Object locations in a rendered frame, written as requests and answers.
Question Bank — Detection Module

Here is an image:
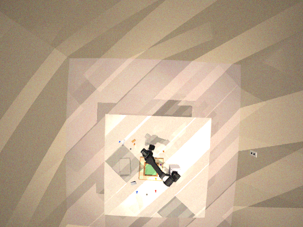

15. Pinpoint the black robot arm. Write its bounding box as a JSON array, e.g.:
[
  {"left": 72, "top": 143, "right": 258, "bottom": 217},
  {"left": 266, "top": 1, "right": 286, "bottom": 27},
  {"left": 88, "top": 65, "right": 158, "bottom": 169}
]
[{"left": 141, "top": 148, "right": 181, "bottom": 187}]

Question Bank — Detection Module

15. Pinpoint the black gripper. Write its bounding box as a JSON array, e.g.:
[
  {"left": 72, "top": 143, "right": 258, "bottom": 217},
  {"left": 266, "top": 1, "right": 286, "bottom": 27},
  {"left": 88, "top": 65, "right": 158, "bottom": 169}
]
[{"left": 149, "top": 145, "right": 155, "bottom": 155}]

